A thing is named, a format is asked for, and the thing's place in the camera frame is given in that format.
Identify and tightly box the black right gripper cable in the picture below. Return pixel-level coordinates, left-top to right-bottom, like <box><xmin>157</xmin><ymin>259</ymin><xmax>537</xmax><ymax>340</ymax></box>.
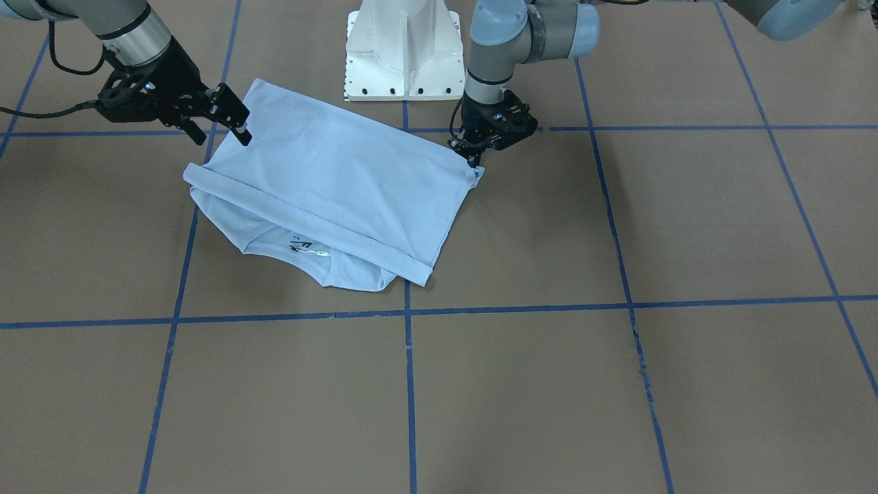
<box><xmin>0</xmin><ymin>21</ymin><xmax>108</xmax><ymax>120</ymax></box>

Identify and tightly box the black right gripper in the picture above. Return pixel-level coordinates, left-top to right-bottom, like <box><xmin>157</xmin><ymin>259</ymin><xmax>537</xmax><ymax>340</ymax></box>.
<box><xmin>96</xmin><ymin>36</ymin><xmax>253</xmax><ymax>147</ymax></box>

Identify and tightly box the light blue t-shirt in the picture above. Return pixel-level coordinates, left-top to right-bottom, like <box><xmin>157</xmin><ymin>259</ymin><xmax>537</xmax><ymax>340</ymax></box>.
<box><xmin>184</xmin><ymin>79</ymin><xmax>485</xmax><ymax>293</ymax></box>

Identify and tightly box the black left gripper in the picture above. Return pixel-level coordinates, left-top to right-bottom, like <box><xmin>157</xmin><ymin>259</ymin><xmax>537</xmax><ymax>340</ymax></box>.
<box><xmin>449</xmin><ymin>91</ymin><xmax>538</xmax><ymax>169</ymax></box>

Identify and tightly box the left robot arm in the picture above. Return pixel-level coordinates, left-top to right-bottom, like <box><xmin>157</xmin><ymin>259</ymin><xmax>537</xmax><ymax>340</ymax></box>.
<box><xmin>449</xmin><ymin>1</ymin><xmax>602</xmax><ymax>168</ymax></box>

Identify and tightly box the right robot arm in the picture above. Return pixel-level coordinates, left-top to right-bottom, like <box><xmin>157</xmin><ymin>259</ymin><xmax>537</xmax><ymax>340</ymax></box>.
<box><xmin>2</xmin><ymin>1</ymin><xmax>252</xmax><ymax>145</ymax></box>

